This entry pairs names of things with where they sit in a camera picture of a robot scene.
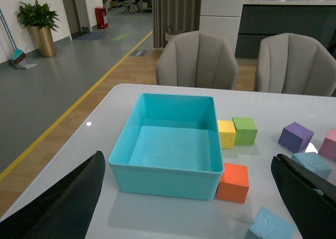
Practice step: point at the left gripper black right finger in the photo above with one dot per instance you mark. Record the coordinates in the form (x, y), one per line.
(309, 198)

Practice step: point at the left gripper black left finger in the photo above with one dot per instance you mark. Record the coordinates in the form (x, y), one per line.
(64, 210)

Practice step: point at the light blue foam cube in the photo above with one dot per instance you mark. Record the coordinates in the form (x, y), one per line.
(269, 225)
(313, 162)

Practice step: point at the pink foam cube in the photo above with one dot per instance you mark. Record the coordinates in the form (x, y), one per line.
(328, 147)

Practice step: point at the rear purple foam cube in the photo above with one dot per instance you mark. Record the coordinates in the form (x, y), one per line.
(295, 137)

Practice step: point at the left orange foam cube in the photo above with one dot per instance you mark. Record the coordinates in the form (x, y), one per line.
(234, 183)

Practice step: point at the green foam cube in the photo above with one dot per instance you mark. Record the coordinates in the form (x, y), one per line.
(246, 131)

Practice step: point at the yellow foam cube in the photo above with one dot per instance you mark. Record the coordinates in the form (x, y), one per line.
(227, 133)

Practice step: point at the teal plastic bin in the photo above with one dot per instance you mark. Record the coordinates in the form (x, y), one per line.
(169, 146)

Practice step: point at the right grey armchair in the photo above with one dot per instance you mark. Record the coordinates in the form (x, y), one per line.
(294, 64)

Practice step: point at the grey armchair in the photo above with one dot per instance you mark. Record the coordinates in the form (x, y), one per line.
(294, 64)
(199, 60)

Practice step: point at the blue broom with dustpan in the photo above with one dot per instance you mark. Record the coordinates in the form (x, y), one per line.
(19, 59)

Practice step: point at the left grey armchair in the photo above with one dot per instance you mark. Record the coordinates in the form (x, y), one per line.
(199, 60)

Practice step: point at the dark grey counter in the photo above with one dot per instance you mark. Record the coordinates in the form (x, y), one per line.
(269, 18)

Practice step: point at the potted plant gold planter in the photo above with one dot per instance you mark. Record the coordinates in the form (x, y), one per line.
(41, 20)

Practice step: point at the red cabinet box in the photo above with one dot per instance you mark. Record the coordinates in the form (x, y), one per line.
(101, 17)

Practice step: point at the woven basket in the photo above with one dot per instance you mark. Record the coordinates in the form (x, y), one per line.
(171, 32)

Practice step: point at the white pillar cabinet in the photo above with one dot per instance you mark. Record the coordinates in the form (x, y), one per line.
(221, 17)

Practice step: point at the grey curtain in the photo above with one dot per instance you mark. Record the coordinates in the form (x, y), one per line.
(181, 15)

